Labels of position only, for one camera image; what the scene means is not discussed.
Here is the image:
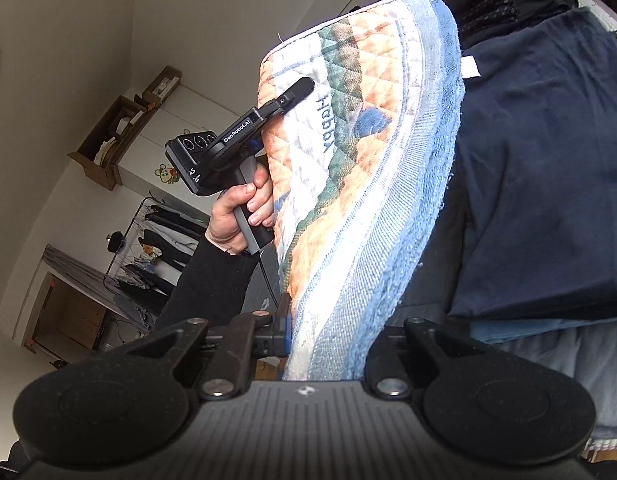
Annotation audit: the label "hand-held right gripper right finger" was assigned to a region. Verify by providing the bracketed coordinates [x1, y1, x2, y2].
[363, 317, 494, 400]

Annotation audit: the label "small cardboard box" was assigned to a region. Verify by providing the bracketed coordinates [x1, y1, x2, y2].
[142, 66, 182, 107]

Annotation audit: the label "wooden door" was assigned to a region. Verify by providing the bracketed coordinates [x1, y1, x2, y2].
[23, 270, 112, 356]

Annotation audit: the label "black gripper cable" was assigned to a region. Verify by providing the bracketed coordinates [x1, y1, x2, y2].
[258, 252, 284, 311]

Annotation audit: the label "black clothes rack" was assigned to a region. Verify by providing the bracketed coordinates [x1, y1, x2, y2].
[104, 197, 214, 321]

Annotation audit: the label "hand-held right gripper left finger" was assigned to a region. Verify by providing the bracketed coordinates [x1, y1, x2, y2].
[123, 294, 293, 401]

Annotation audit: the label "person's left hand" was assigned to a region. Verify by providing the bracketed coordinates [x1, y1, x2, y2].
[206, 164, 278, 257]

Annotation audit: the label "black trousers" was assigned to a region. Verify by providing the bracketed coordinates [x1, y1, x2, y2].
[138, 229, 192, 268]

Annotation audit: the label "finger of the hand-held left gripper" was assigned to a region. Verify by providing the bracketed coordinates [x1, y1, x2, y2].
[261, 76, 316, 120]

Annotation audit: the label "person's left forearm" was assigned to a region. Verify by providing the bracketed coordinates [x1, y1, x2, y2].
[156, 234, 259, 341]

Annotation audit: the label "dark grey trousers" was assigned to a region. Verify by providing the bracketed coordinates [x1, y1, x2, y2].
[143, 205, 209, 235]

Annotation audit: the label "grey curtain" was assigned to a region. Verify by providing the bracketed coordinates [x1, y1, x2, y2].
[41, 244, 109, 291]

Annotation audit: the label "white wardrobe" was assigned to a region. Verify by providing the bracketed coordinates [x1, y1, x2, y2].
[108, 84, 229, 211]

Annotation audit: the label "white hoodie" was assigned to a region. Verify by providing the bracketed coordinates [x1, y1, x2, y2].
[158, 235, 199, 258]

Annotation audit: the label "navy folded garment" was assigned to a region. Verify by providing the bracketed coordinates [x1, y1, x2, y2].
[447, 7, 617, 321]

